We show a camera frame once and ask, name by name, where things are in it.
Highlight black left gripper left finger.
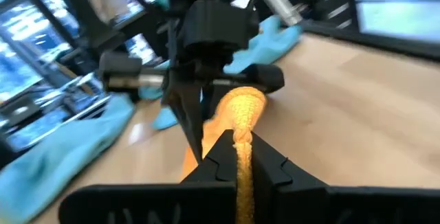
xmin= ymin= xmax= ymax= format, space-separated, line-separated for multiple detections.
xmin=58 ymin=129 xmax=238 ymax=224

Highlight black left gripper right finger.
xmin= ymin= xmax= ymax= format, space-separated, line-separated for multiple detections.
xmin=250 ymin=131 xmax=440 ymax=224

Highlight orange microfiber towel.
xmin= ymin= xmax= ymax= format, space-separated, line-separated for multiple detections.
xmin=180 ymin=86 xmax=268 ymax=224

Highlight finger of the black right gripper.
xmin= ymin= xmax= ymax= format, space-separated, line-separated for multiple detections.
xmin=203 ymin=86 xmax=230 ymax=120
xmin=161 ymin=78 xmax=204 ymax=165

